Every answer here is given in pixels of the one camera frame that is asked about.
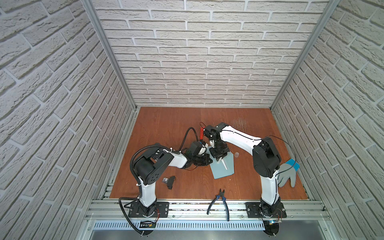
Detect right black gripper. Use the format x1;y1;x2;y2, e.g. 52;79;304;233
209;142;230;160

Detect pink white letter card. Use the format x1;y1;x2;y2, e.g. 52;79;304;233
221;159;228;171

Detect white glue stick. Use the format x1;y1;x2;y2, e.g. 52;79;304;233
199;144;208;155

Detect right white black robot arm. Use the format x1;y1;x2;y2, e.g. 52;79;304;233
201;123;300;218

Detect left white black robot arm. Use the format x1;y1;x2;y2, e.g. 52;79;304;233
119;127;212;236

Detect red black pipe wrench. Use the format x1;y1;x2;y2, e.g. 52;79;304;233
199;127;205;141

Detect blue black pliers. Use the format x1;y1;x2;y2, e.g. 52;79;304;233
206;188;231;222

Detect small black clip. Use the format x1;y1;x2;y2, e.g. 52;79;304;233
162;176;176;190

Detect grey blue work glove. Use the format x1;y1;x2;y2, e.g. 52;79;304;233
277;159;300;188

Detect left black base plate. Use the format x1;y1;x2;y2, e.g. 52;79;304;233
128;201;170;218

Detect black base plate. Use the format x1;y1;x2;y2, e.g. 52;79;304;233
128;201;170;218
245;201;287;219

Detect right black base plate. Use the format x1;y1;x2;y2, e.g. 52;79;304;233
245;201;287;219

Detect aluminium frame rail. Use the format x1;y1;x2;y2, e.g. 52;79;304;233
85;199;331;221

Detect white slotted cable duct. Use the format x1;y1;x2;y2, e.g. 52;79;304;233
94;220;265;231

